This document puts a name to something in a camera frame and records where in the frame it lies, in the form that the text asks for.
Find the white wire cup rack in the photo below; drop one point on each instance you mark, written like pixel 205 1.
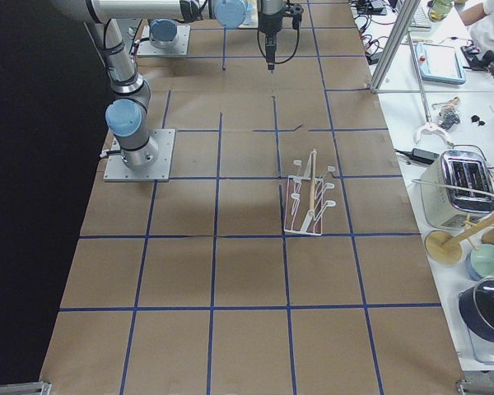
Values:
pixel 305 202

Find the dark blue pot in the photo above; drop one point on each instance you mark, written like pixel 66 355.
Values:
pixel 476 307

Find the green bowl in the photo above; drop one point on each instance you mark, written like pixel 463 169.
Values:
pixel 480 262

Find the blue teach pendant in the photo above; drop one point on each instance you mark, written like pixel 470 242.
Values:
pixel 439 63

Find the aluminium frame post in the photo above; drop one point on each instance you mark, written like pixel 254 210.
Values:
pixel 395 39

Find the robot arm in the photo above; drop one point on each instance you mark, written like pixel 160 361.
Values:
pixel 163 33
pixel 126 117

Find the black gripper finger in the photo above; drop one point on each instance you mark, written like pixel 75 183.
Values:
pixel 270 59

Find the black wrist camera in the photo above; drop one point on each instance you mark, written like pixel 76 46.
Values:
pixel 295 12

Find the black power adapter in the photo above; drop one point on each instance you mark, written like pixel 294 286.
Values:
pixel 419 155

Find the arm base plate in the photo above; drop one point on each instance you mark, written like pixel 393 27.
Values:
pixel 156 48
pixel 152 162

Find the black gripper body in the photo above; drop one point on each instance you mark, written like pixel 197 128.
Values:
pixel 268 22

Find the cream toaster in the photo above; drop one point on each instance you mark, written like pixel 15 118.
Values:
pixel 456 187

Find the wooden mug tree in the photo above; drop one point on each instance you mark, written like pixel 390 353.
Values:
pixel 445 248

